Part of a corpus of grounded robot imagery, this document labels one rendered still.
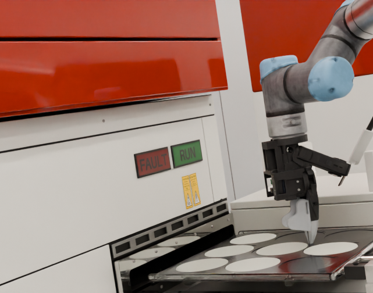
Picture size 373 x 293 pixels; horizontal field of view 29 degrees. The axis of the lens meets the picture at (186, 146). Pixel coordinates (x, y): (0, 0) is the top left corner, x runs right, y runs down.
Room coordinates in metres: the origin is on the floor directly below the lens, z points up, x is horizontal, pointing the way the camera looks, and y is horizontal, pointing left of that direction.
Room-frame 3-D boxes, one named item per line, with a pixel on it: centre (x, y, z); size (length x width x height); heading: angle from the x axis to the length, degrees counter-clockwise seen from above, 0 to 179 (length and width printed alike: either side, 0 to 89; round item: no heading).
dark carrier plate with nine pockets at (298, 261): (1.40, -0.15, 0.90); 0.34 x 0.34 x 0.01; 58
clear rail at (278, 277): (1.24, -0.05, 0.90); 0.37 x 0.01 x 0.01; 58
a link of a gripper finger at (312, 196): (1.39, -0.22, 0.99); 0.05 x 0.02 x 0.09; 9
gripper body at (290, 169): (1.41, -0.19, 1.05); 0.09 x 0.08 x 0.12; 99
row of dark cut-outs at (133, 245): (1.50, 0.04, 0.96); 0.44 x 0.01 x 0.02; 148
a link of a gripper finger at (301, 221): (1.39, -0.20, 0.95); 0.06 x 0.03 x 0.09; 99
